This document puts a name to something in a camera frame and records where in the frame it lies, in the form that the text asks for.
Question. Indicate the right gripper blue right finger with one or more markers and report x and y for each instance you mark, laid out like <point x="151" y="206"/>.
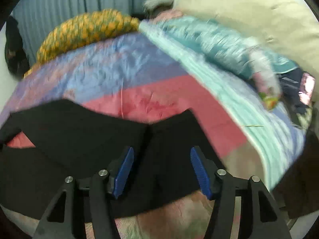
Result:
<point x="260" y="215"/>

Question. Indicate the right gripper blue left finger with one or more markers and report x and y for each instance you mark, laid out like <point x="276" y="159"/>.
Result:
<point x="64" y="216"/>

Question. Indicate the black pants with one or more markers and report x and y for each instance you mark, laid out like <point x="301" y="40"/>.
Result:
<point x="43" y="145"/>

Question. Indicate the dark hanging bag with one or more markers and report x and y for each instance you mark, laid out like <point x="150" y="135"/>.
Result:
<point x="15" y="57"/>

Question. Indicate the colourful satin bed quilt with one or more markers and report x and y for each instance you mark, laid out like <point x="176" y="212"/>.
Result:
<point x="148" y="77"/>

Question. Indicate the teal floral blanket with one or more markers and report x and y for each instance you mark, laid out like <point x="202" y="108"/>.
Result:
<point x="222" y="46"/>

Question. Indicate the yellow floral green pillow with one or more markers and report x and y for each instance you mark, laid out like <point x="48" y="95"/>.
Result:
<point x="82" y="30"/>

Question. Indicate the beige cushion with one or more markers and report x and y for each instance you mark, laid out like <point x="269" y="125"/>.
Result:
<point x="285" y="26"/>

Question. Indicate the grey-blue curtain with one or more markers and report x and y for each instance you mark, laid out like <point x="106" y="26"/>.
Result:
<point x="36" y="18"/>

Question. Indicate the grey knitted cloth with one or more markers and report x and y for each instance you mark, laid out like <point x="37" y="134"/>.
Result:
<point x="152" y="8"/>

